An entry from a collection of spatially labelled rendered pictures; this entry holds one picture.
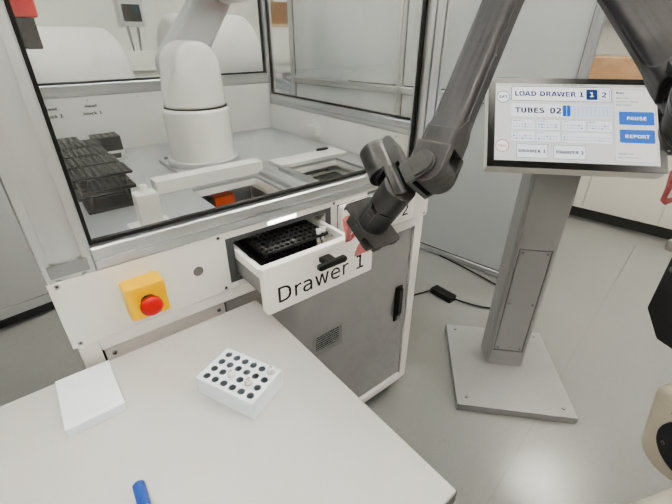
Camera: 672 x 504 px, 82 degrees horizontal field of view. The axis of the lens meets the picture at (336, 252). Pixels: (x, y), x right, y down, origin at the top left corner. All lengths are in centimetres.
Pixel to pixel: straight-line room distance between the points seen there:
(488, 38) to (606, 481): 149
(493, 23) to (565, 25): 156
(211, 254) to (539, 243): 118
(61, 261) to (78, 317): 12
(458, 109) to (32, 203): 67
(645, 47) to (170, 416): 86
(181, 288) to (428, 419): 114
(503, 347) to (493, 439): 39
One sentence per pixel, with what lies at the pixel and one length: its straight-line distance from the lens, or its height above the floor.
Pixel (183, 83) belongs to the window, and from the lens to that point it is 80.
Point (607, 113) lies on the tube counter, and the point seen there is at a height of 111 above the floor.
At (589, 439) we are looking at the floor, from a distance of 187.
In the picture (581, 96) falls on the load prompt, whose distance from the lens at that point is 153.
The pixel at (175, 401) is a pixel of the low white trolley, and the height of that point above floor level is 76.
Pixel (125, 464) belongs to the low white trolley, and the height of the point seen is 76.
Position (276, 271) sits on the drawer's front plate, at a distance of 77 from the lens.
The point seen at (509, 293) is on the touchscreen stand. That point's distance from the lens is 171.
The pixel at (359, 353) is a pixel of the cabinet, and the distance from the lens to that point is 143.
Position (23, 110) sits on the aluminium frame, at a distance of 75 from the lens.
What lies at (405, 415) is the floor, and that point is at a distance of 170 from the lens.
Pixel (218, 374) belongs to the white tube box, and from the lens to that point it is 74.
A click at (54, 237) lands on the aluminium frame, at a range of 79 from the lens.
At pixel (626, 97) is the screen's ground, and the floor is 115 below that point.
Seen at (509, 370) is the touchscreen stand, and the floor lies 4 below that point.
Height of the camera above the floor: 132
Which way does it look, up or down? 29 degrees down
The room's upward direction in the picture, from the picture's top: straight up
